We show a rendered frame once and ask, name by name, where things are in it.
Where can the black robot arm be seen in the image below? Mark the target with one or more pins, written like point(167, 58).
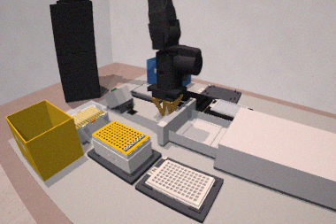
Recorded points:
point(165, 34)

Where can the yellow open-top bin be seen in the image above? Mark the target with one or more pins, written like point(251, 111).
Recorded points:
point(52, 146)

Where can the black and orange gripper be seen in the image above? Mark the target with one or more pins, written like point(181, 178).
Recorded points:
point(165, 89)

